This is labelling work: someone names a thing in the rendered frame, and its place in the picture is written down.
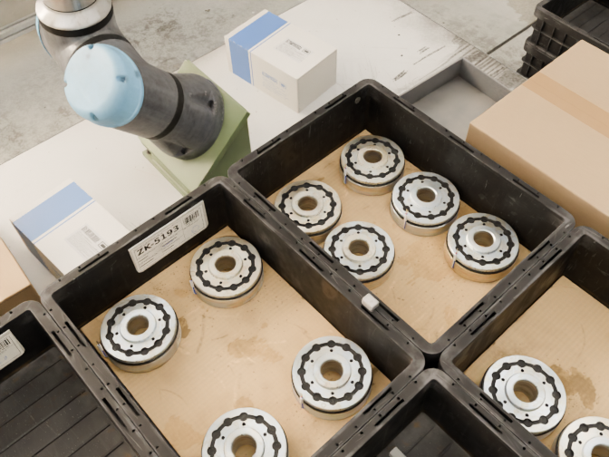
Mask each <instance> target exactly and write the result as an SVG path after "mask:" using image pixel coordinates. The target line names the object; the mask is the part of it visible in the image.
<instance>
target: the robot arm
mask: <svg viewBox="0 0 609 457"><path fill-rule="evenodd" d="M35 12H36V21H35V22H36V30H37V33H38V35H39V38H40V41H41V43H42V45H43V48H44V49H45V51H46V52H47V53H48V54H49V55H50V56H51V57H52V58H53V59H54V60H55V62H56V63H57V65H58V66H59V68H60V69H61V70H62V72H63V74H64V82H65V83H67V86H66V87H64V90H65V95H66V98H67V100H68V102H69V104H70V105H71V107H72V108H73V110H74V111H75V112H76V113H77V114H79V115H80V116H81V117H83V118H84V119H86V120H88V121H90V122H92V123H94V124H97V125H99V126H102V127H106V128H113V129H115V130H119V131H124V132H127V133H130V134H133V135H136V136H140V137H142V138H145V139H148V140H150V141H151V142H152V143H153V144H154V145H155V146H157V147H158V148H159V149H160V150H161V151H163V152H164V153H165V154H167V155H169V156H171V157H174V158H177V159H181V160H191V159H195V158H197V157H199V156H200V155H202V154H204V153H205V152H206V151H207V150H208V149H209V148H210V147H211V146H212V145H213V144H214V142H215V141H216V139H217V138H218V135H219V134H220V131H221V128H222V125H223V121H224V113H225V109H224V102H223V98H222V95H221V92H220V90H219V89H218V88H217V86H216V85H215V84H214V83H213V82H211V81H210V80H209V79H207V78H205V77H203V76H201V75H198V74H195V73H168V72H166V71H164V70H162V69H160V68H158V67H156V66H153V65H151V64H149V63H147V62H146V61H145V60H144V59H143V58H142V57H141V56H140V55H139V53H138V52H137V51H136V50H135V48H134V47H133V46H132V45H131V43H130V42H129V41H128V40H127V38H126V37H125V36H124V35H123V33H122V32H121V30H120V28H119V26H118V25H117V22H116V18H115V13H114V10H113V6H112V1H111V0H37V1H36V4H35Z"/></svg>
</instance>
